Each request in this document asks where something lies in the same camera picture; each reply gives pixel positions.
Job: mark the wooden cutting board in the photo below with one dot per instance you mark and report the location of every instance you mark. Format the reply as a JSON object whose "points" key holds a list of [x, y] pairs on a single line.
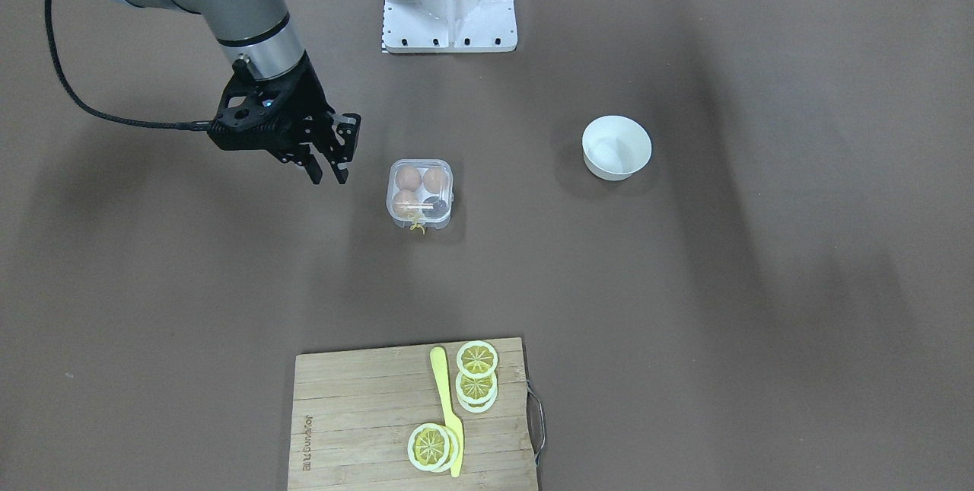
{"points": [[353, 413]]}

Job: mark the brown egg from bowl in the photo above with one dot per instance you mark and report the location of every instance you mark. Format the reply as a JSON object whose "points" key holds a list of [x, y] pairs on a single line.
{"points": [[435, 180]]}

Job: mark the lemon slice beside knife blade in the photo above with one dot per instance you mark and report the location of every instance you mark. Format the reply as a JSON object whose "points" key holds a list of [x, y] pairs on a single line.
{"points": [[433, 448]]}

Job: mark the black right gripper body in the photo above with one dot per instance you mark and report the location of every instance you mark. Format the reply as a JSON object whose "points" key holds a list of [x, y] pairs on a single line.
{"points": [[307, 102]]}

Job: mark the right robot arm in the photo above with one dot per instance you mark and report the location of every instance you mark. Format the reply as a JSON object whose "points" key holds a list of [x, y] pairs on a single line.
{"points": [[260, 30]]}

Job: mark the white bowl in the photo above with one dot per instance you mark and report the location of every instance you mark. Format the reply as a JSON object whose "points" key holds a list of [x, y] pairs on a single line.
{"points": [[615, 147]]}

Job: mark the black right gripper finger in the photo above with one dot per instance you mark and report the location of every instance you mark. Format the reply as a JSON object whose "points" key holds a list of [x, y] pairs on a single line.
{"points": [[303, 157], [338, 143]]}

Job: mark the brown egg in box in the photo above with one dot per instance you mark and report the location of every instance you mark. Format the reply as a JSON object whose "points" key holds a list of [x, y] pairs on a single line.
{"points": [[408, 177], [406, 204]]}

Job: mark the clear plastic egg box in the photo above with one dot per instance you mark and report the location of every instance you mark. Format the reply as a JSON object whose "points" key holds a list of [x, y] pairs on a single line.
{"points": [[436, 211]]}

